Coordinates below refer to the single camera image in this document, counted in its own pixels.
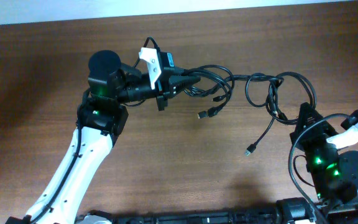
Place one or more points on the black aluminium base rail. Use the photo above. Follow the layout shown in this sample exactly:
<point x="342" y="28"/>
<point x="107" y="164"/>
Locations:
<point x="291" y="210"/>

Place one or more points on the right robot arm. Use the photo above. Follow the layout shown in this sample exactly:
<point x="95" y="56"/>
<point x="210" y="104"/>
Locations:
<point x="324" y="142"/>

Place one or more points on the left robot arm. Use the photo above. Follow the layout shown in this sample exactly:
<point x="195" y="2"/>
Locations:
<point x="101" y="118"/>

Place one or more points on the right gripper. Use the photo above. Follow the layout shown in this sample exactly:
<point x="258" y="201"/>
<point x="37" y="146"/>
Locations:
<point x="319" y="131"/>

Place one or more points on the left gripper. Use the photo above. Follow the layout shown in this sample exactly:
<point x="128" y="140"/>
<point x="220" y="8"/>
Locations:
<point x="162" y="90"/>

